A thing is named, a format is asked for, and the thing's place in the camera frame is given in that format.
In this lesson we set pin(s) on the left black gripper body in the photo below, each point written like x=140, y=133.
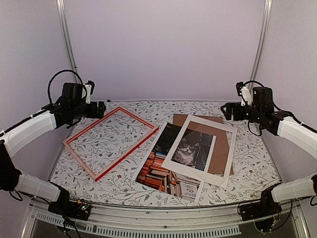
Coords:
x=91, y=113

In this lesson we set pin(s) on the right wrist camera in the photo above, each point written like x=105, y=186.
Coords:
x=244, y=92

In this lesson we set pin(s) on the red wooden picture frame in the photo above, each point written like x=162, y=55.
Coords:
x=105, y=143

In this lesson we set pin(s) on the left aluminium corner post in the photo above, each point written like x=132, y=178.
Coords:
x=65, y=34

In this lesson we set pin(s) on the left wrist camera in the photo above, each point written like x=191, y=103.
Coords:
x=89, y=87

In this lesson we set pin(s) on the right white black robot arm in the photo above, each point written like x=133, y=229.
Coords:
x=258, y=107

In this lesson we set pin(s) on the right aluminium corner post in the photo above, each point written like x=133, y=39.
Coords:
x=262, y=38

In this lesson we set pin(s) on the aluminium corner post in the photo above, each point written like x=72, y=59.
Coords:
x=262, y=38
x=65, y=34

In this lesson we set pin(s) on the white mat board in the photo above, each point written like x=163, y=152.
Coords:
x=218, y=180

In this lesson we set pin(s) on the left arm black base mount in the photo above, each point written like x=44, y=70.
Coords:
x=79, y=209

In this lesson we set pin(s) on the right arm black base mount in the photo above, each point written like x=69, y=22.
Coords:
x=265, y=207

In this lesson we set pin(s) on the floral patterned table cover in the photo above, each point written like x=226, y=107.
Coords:
x=253, y=167

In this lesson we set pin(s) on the cat photo print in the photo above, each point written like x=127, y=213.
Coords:
x=158, y=171

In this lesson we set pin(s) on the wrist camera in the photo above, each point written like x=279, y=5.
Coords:
x=89, y=87
x=244, y=92

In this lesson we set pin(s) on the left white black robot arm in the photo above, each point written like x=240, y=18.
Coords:
x=73, y=105

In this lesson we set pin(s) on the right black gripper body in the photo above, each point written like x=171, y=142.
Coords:
x=239, y=116

